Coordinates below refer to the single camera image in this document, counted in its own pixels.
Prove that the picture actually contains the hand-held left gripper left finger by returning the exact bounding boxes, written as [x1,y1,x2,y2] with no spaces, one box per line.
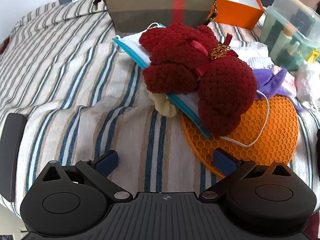
[35,150,133,203]

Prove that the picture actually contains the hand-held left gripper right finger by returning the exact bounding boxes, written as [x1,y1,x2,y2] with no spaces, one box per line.
[199,148,295,203]

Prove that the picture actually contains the dark red plush toy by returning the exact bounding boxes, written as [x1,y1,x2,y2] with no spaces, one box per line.
[139,23,258,137]

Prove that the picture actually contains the orange cardboard box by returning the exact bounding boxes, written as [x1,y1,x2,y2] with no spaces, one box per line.
[149,0,265,29]

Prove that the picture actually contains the orange silicone honeycomb mat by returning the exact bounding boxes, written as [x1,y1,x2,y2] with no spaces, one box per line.
[181,95,300,179]

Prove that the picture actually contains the beige scrunchie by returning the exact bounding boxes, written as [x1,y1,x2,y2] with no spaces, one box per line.
[147,91,180,118]

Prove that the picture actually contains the striped blanket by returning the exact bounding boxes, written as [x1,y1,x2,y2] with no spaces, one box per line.
[0,0,320,220]

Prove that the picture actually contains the purple plush cloth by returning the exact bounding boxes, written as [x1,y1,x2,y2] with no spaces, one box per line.
[252,67,307,113]

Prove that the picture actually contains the dark flat object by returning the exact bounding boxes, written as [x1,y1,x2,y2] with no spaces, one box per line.
[0,112,27,203]

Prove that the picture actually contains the pink cloth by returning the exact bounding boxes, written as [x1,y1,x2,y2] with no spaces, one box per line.
[272,65,298,98]

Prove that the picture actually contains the white fluffy cloth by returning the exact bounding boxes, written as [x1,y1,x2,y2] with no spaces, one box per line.
[296,62,320,113]

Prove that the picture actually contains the blue face mask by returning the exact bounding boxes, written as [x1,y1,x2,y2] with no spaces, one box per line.
[112,22,270,148]

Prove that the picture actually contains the clear plastic storage container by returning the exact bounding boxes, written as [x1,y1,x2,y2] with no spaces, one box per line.
[260,0,320,72]

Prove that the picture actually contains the plaid zipper pouch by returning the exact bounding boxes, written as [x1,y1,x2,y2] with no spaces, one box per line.
[93,0,219,34]

